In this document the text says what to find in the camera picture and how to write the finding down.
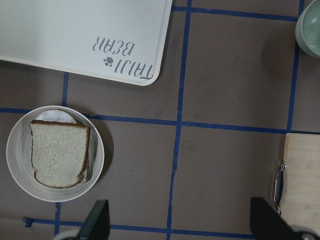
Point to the wooden cutting board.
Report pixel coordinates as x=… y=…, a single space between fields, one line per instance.
x=300 y=200

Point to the fried egg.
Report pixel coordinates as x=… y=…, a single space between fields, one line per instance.
x=56 y=115

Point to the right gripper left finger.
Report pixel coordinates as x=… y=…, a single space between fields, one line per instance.
x=95 y=227

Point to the round cream plate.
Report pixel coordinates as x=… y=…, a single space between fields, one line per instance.
x=19 y=158

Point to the cream bear serving tray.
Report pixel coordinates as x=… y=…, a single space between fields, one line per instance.
x=118 y=40

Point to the bread slice under egg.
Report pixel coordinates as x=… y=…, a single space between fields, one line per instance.
x=89 y=160

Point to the white bread slice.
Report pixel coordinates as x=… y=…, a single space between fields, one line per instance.
x=60 y=153

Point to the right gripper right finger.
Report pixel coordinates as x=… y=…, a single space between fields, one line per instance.
x=266 y=224

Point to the green bowl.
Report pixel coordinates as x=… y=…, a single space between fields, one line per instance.
x=307 y=30

